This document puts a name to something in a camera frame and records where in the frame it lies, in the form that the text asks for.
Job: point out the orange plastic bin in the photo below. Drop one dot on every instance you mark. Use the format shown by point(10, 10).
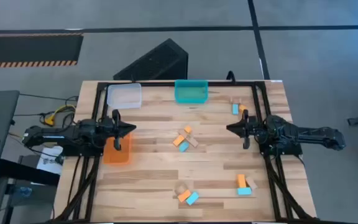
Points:
point(117, 155)

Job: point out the long orange block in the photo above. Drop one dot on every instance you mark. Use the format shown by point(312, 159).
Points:
point(241, 180)

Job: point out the small orange block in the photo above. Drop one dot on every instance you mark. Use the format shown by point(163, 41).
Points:
point(188, 129)
point(242, 107)

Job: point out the dark grey panel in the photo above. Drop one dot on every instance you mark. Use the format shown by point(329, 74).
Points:
point(2, 124)

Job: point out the clear water bottle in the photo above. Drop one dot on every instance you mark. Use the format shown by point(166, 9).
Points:
point(22, 191)

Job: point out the teal plastic bin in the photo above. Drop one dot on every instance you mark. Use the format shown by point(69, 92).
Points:
point(191, 91)

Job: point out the half-round natural wood block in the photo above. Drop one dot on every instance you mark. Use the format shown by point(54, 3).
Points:
point(181, 188)

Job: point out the white paper sheet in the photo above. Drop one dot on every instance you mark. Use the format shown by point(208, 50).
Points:
point(50, 161)

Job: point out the black aluminium table frame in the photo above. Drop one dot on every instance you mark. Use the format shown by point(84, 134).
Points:
point(157, 84)

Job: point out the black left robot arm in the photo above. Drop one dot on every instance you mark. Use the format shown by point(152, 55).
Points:
point(57, 137)

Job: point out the black cart base bar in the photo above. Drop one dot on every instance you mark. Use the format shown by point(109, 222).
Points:
point(26, 172)

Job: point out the natural wood rectangular block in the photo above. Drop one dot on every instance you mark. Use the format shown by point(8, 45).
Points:
point(251, 183)

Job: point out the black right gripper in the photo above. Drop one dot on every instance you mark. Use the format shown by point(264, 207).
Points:
point(255, 129)

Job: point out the long natural wood block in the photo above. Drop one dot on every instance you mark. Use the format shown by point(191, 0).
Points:
point(193, 141)

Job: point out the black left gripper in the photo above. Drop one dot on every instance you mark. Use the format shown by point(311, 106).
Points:
point(107, 130)

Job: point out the clear plastic bin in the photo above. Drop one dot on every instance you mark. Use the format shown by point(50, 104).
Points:
point(124, 96)

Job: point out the black hazard-striped floor mat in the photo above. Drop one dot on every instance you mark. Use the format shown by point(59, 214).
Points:
point(26, 48)

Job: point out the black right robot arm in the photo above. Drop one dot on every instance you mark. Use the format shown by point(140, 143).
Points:
point(309, 135)

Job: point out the black perforated box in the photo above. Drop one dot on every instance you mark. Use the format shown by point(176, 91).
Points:
point(154, 62)

